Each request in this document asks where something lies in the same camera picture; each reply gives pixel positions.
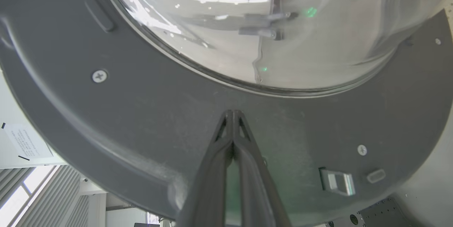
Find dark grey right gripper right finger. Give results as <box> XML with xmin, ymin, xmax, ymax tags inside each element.
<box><xmin>232</xmin><ymin>110</ymin><xmax>292</xmax><ymax>227</ymax></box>

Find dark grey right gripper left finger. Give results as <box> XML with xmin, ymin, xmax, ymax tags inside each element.
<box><xmin>177</xmin><ymin>110</ymin><xmax>234</xmax><ymax>227</ymax></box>

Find round washing machine door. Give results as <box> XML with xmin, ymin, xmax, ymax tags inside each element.
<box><xmin>0</xmin><ymin>0</ymin><xmax>453</xmax><ymax>227</ymax></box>

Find grey metal panel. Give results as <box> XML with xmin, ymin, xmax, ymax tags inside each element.
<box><xmin>326</xmin><ymin>197</ymin><xmax>413</xmax><ymax>227</ymax></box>

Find grey vertical window blinds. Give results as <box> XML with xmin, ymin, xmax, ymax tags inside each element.
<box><xmin>0</xmin><ymin>165</ymin><xmax>90</xmax><ymax>227</ymax></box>

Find white paper notice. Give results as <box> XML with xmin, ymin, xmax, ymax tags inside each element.
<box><xmin>3</xmin><ymin>123</ymin><xmax>54</xmax><ymax>161</ymax></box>

